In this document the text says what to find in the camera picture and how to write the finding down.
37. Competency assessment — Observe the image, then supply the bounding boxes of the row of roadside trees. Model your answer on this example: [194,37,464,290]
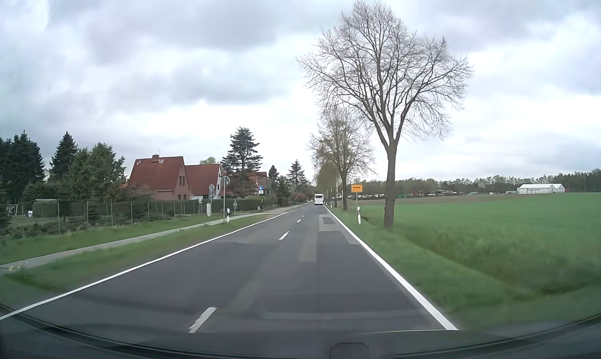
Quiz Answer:
[314,161,341,208]

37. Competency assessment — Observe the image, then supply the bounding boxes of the tall conifer tree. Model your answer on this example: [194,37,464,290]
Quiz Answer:
[221,127,264,198]

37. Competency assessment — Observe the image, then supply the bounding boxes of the green hedge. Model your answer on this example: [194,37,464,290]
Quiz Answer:
[201,196,279,213]

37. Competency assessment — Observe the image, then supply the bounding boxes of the grey asphalt road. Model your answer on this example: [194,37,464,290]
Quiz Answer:
[0,202,458,334]

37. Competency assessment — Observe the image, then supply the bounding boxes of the large bare tree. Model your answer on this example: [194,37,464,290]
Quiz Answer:
[297,0,474,228]

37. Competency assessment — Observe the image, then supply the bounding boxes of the red roofed house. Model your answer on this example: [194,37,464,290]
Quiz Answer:
[185,164,227,201]

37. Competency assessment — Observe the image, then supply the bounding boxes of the red brick house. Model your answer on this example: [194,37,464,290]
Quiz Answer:
[126,154,193,202]

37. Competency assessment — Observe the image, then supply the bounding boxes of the road markings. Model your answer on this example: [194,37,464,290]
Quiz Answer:
[0,204,458,334]

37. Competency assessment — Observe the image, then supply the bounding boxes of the grass verge with ditch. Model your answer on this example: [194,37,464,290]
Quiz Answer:
[326,203,601,330]

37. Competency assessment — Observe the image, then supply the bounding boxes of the car's own bonnet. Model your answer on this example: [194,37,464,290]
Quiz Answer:
[0,299,601,359]

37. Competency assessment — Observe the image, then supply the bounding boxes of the distant wood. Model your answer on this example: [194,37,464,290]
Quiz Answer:
[348,168,601,199]

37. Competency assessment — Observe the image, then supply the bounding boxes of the grey paved cycle path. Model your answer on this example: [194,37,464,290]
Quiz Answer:
[0,205,301,279]

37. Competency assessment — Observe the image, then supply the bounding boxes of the green field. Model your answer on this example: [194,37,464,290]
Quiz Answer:
[345,192,601,295]

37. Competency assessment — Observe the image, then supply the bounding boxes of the grass strip by fence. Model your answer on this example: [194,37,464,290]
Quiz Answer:
[0,211,246,269]

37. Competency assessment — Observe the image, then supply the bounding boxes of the white farm building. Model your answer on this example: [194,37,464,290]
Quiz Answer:
[517,183,565,194]

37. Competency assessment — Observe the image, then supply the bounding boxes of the row of dark conifers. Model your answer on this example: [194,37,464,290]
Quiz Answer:
[0,131,128,235]

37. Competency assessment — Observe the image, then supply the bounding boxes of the wire mesh fence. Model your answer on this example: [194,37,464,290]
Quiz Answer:
[0,198,216,235]

